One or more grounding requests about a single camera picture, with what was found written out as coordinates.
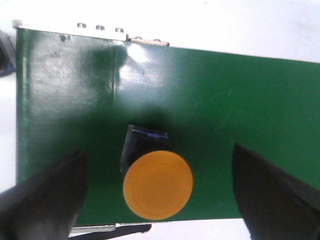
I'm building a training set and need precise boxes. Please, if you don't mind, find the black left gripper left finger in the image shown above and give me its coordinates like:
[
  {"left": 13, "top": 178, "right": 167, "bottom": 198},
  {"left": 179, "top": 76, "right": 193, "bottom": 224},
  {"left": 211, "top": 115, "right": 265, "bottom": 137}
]
[{"left": 0, "top": 150, "right": 88, "bottom": 240}]

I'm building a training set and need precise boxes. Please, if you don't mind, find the yellow mushroom push button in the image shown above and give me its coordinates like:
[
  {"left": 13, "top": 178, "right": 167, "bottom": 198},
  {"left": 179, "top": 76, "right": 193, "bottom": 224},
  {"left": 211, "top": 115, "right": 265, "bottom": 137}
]
[{"left": 120, "top": 124, "right": 193, "bottom": 221}]

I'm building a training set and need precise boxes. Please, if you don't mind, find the black push button part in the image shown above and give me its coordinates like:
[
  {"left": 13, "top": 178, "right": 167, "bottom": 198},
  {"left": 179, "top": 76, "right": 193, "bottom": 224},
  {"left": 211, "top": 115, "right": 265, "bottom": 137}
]
[{"left": 0, "top": 30, "right": 16, "bottom": 77}]

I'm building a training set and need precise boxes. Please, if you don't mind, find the green conveyor belt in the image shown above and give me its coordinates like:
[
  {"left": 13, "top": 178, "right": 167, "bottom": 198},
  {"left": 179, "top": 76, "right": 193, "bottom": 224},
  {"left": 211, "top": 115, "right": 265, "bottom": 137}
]
[{"left": 16, "top": 29, "right": 320, "bottom": 225}]

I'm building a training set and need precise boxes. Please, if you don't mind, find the aluminium conveyor frame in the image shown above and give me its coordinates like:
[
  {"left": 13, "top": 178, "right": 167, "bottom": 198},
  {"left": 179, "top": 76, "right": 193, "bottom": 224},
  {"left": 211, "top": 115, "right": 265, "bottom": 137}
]
[{"left": 11, "top": 19, "right": 171, "bottom": 238}]

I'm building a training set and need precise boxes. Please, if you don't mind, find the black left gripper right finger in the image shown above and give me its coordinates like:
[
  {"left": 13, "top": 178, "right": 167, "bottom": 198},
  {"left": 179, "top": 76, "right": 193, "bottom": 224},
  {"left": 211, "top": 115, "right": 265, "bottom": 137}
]
[{"left": 231, "top": 143, "right": 320, "bottom": 240}]

